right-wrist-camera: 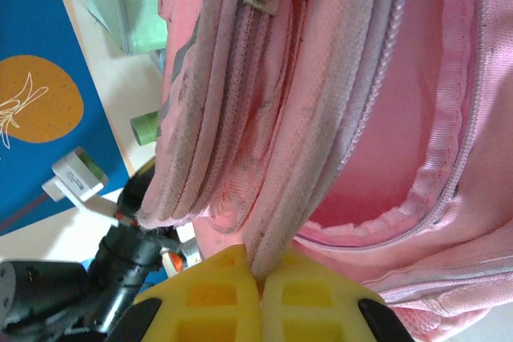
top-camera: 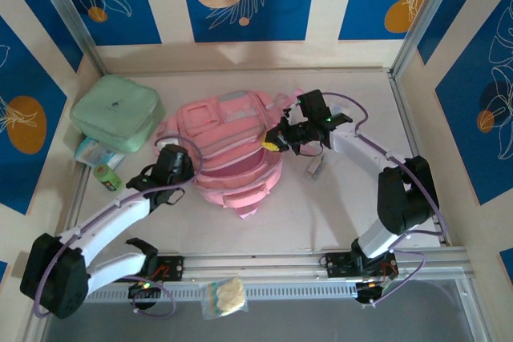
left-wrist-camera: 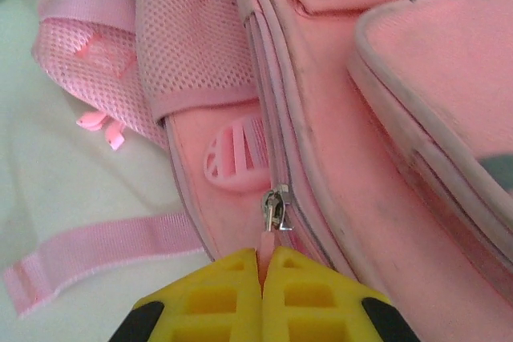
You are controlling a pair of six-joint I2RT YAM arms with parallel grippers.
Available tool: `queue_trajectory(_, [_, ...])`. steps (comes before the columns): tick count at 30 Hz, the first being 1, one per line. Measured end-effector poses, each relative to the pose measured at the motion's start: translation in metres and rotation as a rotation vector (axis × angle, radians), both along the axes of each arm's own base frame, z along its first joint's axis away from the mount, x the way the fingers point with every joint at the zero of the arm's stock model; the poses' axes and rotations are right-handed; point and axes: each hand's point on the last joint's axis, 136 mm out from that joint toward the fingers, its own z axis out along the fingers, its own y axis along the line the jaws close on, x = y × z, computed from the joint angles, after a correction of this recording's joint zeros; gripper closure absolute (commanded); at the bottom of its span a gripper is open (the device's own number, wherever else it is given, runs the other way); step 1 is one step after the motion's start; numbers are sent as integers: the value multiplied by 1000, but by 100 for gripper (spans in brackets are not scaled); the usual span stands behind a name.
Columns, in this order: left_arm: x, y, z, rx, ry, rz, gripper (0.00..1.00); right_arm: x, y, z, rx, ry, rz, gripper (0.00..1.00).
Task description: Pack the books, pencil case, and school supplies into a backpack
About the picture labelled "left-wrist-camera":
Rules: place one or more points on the pink backpack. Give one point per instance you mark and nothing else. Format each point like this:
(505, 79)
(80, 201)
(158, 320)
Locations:
(360, 117)

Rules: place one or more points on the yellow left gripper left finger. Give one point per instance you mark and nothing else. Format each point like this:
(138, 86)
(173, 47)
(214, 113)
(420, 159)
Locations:
(208, 306)

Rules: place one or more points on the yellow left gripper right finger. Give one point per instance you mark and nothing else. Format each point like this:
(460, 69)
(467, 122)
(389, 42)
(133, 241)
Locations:
(320, 302)

